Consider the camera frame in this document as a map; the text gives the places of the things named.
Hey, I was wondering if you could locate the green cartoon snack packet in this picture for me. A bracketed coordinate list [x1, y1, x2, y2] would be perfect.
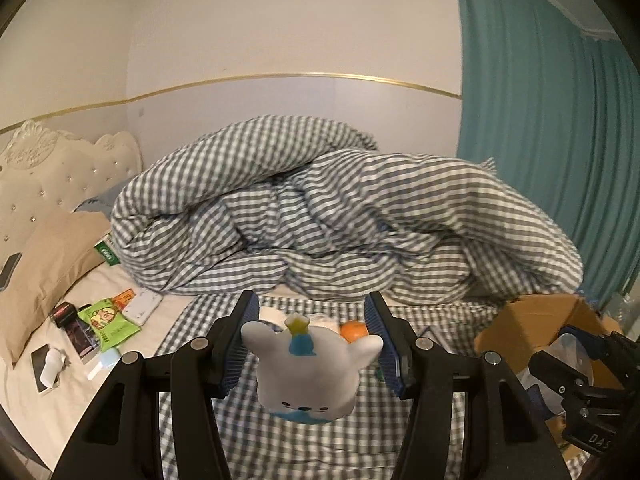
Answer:
[77, 297, 142, 353]

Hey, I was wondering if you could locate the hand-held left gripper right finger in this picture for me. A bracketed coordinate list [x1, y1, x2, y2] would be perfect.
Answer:
[363, 291, 571, 480]

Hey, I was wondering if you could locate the cream tufted headboard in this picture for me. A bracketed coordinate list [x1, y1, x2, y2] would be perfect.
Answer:
[0, 120, 143, 281]

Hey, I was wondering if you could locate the black box with red label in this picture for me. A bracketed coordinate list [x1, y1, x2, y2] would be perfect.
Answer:
[51, 302, 78, 330]

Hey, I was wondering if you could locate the white tape roll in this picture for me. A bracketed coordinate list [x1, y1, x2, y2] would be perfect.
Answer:
[257, 305, 286, 331]

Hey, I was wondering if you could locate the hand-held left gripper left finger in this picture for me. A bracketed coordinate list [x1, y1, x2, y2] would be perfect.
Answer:
[50, 290, 261, 480]

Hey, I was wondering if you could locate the orange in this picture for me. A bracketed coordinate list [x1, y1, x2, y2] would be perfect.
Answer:
[340, 320, 371, 345]

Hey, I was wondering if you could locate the cream mattress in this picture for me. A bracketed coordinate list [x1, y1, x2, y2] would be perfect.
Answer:
[0, 260, 201, 471]

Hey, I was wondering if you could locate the white bottle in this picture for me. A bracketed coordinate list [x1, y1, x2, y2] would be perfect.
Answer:
[40, 349, 68, 388]

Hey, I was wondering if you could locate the white animal toy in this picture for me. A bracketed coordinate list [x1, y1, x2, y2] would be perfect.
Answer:
[241, 313, 385, 425]

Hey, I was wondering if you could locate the orange packet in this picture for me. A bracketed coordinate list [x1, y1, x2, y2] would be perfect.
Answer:
[112, 288, 137, 313]

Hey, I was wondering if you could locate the teal curtain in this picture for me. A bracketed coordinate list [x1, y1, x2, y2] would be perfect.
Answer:
[452, 0, 640, 311]

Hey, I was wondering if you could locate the grey checked duvet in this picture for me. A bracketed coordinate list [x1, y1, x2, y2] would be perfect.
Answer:
[110, 115, 583, 306]

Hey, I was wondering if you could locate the cardboard box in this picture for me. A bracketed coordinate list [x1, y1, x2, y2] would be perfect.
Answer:
[474, 294, 626, 478]

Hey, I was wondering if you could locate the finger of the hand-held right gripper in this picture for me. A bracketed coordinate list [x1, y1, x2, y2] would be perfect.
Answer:
[557, 326, 633, 361]
[530, 351, 593, 396]

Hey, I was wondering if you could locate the beige pillow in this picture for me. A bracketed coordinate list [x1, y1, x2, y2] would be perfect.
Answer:
[7, 207, 113, 366]

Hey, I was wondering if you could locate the grey checked bed sheet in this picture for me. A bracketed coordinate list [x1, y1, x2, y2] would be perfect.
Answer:
[157, 292, 506, 480]

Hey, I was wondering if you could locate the grey smartphone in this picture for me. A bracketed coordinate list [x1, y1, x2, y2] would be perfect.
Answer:
[0, 252, 23, 291]

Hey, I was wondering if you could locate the black phone with tissue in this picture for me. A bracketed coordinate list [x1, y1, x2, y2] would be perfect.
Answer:
[31, 344, 63, 393]

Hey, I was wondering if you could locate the green and white box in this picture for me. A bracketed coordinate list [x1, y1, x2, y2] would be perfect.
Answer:
[94, 232, 121, 267]

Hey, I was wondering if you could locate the white flat device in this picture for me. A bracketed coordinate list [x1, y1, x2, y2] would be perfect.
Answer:
[124, 291, 163, 323]

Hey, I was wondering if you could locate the dark purple packet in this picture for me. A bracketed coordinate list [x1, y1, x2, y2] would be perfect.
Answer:
[65, 320, 101, 363]

